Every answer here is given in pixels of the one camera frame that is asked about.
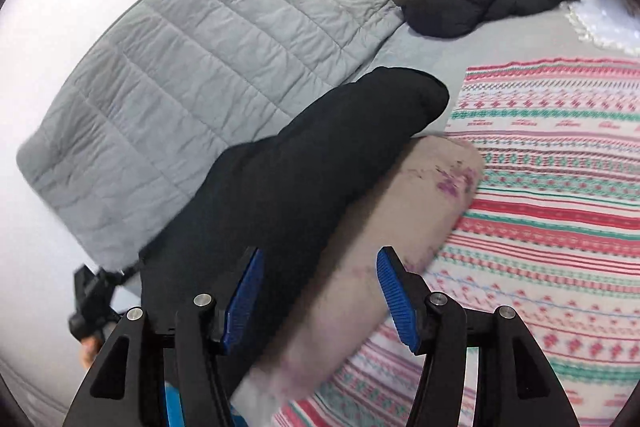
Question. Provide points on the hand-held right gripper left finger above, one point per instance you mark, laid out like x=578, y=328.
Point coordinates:
x=245, y=297

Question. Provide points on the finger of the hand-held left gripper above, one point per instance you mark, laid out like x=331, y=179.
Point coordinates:
x=130, y=272

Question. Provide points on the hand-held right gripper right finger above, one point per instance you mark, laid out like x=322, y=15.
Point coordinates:
x=395, y=302

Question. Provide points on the dark coat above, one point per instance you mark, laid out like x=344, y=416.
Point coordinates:
x=280, y=207

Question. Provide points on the person's left hand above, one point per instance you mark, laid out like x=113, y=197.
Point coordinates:
x=90, y=352

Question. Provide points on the beige floral pillow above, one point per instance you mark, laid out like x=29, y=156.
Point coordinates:
x=380, y=227

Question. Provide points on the red green patterned blanket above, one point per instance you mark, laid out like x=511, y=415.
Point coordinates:
x=540, y=207

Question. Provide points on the grey quilted blanket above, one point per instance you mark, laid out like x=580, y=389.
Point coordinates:
x=175, y=82

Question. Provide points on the white lace cloth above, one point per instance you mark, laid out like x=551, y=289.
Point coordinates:
x=605, y=22

